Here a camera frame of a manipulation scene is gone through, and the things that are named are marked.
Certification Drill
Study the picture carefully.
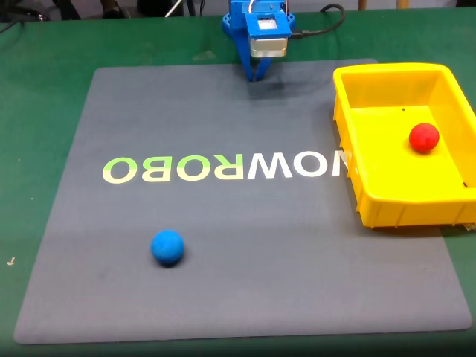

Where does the red ball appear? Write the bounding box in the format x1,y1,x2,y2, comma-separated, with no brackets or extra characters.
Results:
408,122,441,154

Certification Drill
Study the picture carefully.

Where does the black camera cable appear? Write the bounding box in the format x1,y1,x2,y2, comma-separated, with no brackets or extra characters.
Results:
289,3,347,41

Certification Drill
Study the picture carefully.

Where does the silver camera with blue mount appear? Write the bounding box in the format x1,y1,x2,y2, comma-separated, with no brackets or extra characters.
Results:
244,13,294,60

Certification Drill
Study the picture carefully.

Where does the blue ball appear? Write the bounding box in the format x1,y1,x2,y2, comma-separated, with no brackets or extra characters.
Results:
149,228,186,266

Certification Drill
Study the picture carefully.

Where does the grey mat with lettering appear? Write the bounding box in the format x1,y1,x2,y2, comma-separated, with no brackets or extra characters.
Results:
13,58,474,345

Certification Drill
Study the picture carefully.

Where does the green table cloth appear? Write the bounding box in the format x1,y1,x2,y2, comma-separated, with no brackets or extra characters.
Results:
0,9,476,357

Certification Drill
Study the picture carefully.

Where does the white rod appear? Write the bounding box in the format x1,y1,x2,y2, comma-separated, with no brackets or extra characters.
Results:
164,0,186,18

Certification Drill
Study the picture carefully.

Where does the yellow plastic bin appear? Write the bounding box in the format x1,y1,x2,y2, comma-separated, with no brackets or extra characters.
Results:
332,62,476,229

